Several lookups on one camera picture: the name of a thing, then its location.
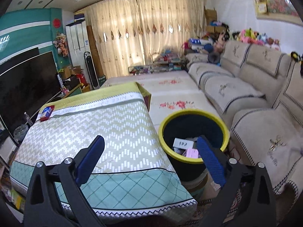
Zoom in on floral cream floor mat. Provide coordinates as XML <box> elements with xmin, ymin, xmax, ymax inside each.
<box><xmin>102</xmin><ymin>71</ymin><xmax>219</xmax><ymax>130</ymax></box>

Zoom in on yellow rimmed dark trash bin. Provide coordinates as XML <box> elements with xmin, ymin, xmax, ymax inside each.
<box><xmin>158</xmin><ymin>109</ymin><xmax>230</xmax><ymax>182</ymax></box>

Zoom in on pink artificial flower bunch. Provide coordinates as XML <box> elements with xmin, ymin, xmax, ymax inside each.
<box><xmin>53</xmin><ymin>31</ymin><xmax>69</xmax><ymax>58</ymax></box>

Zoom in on glass bowl on cabinet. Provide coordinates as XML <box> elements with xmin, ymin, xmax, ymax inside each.
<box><xmin>13</xmin><ymin>124</ymin><xmax>29</xmax><ymax>143</ymax></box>

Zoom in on black tower fan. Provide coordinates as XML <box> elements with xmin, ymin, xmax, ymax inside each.
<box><xmin>84</xmin><ymin>51</ymin><xmax>100</xmax><ymax>89</ymax></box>

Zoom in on beige fabric sofa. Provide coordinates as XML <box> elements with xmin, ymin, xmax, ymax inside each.
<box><xmin>188</xmin><ymin>40</ymin><xmax>302</xmax><ymax>197</ymax></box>

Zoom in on cream embroidered curtains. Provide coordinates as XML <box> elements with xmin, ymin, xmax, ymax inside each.
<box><xmin>81</xmin><ymin>0</ymin><xmax>206</xmax><ymax>78</ymax></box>

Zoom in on clear plastic water bottle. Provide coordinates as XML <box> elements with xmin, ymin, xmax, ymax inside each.
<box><xmin>24</xmin><ymin>112</ymin><xmax>33</xmax><ymax>127</ymax></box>

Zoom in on large black television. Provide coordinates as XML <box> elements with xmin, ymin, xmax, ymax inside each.
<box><xmin>1</xmin><ymin>51</ymin><xmax>61</xmax><ymax>133</ymax></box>

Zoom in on framed flower painting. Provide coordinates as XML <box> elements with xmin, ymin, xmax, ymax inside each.
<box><xmin>253</xmin><ymin>0</ymin><xmax>302</xmax><ymax>26</ymax></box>

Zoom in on pink box in bin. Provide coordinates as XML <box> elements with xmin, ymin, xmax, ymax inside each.
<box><xmin>182</xmin><ymin>148</ymin><xmax>199</xmax><ymax>159</ymax></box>

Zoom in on pile of plush toys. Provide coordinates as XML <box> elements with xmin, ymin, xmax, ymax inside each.
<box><xmin>232</xmin><ymin>28</ymin><xmax>280</xmax><ymax>51</ymax></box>

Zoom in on white labelled box in bin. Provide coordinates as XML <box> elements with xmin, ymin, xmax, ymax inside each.
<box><xmin>173</xmin><ymin>138</ymin><xmax>194</xmax><ymax>150</ymax></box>

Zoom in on black yellow plush toy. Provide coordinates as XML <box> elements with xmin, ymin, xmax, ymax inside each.
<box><xmin>290</xmin><ymin>51</ymin><xmax>303</xmax><ymax>77</ymax></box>

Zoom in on red blue snack box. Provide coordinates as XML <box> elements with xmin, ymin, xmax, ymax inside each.
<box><xmin>38</xmin><ymin>105</ymin><xmax>54</xmax><ymax>122</ymax></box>

